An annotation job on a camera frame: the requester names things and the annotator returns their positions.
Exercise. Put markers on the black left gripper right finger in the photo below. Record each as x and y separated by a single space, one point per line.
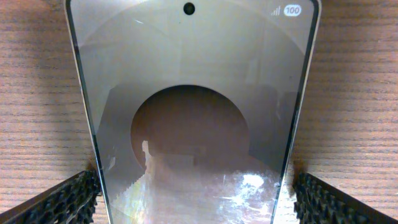
321 203

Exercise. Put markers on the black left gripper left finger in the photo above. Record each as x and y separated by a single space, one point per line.
71 201

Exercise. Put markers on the bronze Galaxy smartphone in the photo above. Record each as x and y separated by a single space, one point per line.
192 105

